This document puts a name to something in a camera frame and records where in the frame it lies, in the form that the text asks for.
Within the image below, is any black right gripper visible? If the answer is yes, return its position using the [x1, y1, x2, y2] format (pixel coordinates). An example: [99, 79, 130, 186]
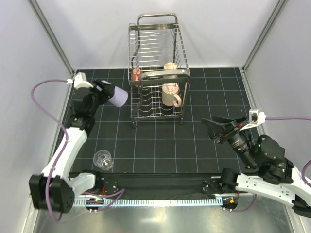
[199, 115, 256, 168]

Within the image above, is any lilac plastic cup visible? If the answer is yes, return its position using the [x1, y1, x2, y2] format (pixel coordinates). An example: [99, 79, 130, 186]
[101, 81, 128, 108]

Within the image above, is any pink ceramic mug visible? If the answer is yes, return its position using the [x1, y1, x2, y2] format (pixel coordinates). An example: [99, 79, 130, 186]
[132, 68, 142, 81]

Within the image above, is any tan mug lilac inside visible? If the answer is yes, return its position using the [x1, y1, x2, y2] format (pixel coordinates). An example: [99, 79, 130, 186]
[162, 83, 182, 108]

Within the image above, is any clear glass tumbler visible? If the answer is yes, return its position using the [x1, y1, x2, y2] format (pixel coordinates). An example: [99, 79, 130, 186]
[93, 150, 114, 171]

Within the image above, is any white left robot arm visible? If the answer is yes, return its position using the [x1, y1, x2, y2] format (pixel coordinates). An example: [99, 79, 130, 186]
[29, 80, 124, 221]

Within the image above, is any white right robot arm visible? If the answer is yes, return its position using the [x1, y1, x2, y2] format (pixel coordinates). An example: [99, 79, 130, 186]
[201, 112, 311, 218]

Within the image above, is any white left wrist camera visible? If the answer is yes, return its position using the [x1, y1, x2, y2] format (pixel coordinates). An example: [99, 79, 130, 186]
[66, 72, 93, 90]

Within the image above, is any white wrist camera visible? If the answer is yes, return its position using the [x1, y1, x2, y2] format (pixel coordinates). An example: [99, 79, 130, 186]
[66, 72, 93, 90]
[241, 108, 267, 131]

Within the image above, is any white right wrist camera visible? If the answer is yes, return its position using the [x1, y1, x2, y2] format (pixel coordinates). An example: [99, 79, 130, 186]
[241, 108, 267, 131]

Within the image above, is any steel wire dish rack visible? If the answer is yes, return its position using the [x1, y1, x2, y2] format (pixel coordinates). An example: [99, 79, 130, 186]
[127, 13, 190, 127]

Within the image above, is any left aluminium frame post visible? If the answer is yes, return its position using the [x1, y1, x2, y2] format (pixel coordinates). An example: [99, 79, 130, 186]
[27, 0, 75, 76]

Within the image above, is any aluminium frame post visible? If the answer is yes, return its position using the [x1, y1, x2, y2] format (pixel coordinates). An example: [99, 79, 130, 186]
[242, 0, 288, 73]
[27, 0, 75, 76]

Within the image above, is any white slotted cable duct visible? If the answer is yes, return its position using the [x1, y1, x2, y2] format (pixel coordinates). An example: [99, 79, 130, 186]
[73, 197, 223, 208]

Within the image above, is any right aluminium frame post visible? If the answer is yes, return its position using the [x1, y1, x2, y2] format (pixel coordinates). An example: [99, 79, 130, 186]
[242, 0, 288, 73]

